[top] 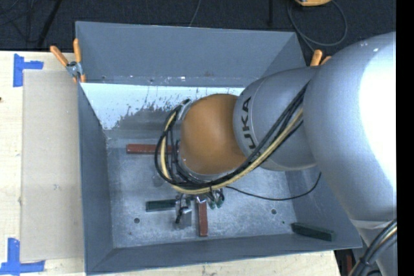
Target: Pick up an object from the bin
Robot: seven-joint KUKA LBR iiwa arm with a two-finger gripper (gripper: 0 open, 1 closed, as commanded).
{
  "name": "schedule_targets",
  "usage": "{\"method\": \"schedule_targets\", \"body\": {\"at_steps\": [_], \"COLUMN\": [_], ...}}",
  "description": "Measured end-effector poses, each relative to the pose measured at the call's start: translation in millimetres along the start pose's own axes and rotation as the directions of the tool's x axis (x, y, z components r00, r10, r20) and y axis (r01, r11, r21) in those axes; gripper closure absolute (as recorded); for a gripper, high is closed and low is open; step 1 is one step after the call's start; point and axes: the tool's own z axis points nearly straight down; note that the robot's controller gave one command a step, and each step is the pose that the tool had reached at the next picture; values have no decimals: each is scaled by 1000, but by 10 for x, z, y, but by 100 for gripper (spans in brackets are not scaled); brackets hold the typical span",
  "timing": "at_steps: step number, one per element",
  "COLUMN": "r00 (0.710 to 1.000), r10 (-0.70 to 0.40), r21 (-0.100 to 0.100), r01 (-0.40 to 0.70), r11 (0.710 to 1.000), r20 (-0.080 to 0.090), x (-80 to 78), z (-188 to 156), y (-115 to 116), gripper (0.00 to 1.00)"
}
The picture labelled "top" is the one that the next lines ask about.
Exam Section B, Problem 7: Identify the red-brown flat block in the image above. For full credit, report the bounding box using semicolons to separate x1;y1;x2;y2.
125;143;174;155
197;200;209;238

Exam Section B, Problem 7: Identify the dark green flat block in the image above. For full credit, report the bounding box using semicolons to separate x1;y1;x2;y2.
145;199;178;213
290;222;336;242

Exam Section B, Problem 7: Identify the grey metal bin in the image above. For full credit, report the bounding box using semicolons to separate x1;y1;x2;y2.
74;21;364;276

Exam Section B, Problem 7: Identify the pale brown flat board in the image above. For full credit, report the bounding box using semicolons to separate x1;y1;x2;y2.
19;69;85;264

